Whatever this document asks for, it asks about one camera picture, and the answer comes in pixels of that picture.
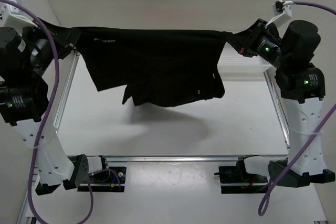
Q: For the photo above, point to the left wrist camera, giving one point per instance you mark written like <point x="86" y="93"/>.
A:
<point x="13" y="17"/>

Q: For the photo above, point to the black shorts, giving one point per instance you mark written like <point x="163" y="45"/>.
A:
<point x="166" y="68"/>

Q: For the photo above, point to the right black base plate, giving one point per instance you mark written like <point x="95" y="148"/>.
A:
<point x="232" y="182"/>

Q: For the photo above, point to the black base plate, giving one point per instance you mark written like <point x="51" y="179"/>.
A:
<point x="109" y="182"/>
<point x="232" y="182"/>

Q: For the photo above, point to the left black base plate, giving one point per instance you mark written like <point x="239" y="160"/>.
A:
<point x="109" y="182"/>

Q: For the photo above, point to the white plastic mesh basket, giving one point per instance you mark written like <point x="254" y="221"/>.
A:
<point x="236" y="64"/>

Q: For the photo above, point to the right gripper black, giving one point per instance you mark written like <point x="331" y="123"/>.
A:
<point x="246" y="40"/>

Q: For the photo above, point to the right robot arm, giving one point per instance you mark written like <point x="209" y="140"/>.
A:
<point x="302" y="88"/>

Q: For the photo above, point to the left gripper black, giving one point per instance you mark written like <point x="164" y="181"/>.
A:
<point x="64" y="38"/>

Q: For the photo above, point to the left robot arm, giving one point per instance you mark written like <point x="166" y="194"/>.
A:
<point x="24" y="105"/>

